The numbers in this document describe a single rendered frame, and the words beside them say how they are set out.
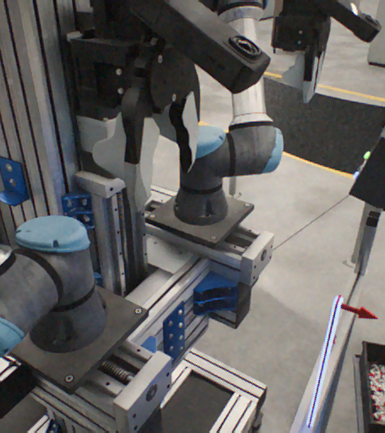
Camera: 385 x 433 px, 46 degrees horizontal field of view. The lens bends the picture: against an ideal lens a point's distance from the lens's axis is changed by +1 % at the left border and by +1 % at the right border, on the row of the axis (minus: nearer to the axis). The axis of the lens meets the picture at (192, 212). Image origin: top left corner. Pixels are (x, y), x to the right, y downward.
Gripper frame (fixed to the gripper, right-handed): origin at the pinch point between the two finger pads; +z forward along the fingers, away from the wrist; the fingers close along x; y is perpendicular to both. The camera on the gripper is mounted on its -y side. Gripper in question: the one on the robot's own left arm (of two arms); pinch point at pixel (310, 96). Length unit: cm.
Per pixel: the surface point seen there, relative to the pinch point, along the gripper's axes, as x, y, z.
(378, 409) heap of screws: 13, -27, 60
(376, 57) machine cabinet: -626, 61, 127
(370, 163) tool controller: -32.3, -10.3, 25.3
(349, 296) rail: -17, -14, 58
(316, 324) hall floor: -91, 2, 143
